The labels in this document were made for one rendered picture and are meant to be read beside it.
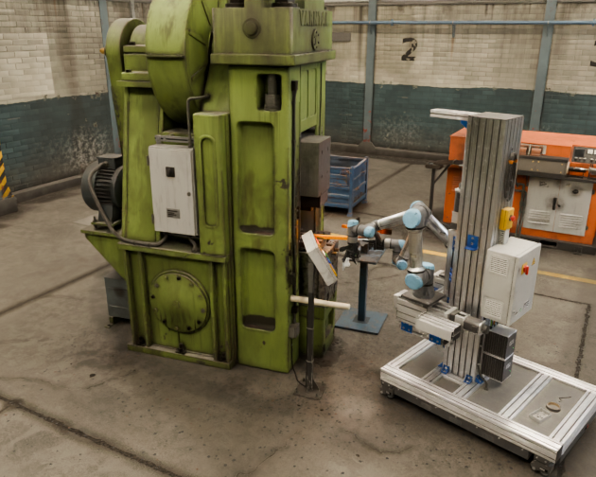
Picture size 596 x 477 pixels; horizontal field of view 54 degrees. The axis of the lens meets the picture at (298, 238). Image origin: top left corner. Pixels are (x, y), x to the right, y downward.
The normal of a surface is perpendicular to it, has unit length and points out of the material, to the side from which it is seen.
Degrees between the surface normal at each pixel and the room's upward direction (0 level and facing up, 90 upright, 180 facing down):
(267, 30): 90
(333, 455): 0
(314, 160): 90
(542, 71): 90
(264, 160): 89
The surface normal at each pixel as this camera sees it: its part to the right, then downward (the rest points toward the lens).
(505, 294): -0.69, 0.25
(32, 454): 0.00, -0.94
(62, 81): 0.88, 0.19
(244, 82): -0.32, 0.30
